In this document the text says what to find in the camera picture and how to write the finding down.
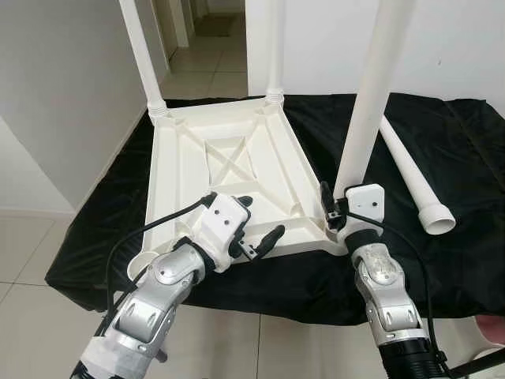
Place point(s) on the black metal stand leg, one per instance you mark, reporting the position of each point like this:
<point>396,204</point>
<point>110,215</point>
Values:
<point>161,355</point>

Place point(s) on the black metal bar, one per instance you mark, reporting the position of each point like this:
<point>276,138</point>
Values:
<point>481,363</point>

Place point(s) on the black table cloth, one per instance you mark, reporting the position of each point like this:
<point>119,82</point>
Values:
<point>458,268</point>

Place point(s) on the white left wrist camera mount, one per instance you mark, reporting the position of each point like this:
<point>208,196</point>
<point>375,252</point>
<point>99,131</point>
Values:
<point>222,225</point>

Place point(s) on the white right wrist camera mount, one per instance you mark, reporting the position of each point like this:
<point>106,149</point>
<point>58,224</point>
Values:
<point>367,205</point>

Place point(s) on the beige door frame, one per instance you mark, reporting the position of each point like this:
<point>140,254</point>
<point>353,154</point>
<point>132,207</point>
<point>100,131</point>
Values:
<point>177,20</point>

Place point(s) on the pink seat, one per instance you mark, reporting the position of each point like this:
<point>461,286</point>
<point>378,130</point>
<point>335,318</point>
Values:
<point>493,330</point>

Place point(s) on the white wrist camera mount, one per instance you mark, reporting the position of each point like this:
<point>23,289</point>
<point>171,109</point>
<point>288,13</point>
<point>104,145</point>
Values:
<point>222,225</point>
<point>367,205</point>

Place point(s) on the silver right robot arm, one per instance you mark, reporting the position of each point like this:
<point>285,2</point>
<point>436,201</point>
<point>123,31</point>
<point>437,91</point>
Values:
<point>387,292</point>

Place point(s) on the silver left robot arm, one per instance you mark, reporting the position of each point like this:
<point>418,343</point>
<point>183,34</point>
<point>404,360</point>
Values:
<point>150,308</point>

